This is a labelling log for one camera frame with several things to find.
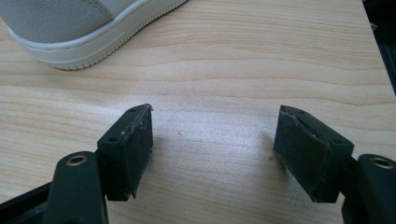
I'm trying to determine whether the grey sneaker white sole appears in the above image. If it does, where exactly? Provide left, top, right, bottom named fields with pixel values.
left=0, top=0, right=189, bottom=71

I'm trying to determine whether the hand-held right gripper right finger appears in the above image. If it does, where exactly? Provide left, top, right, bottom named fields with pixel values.
left=273, top=105, right=356, bottom=203

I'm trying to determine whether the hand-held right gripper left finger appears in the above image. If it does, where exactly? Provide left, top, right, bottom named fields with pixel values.
left=96, top=103, right=154, bottom=202

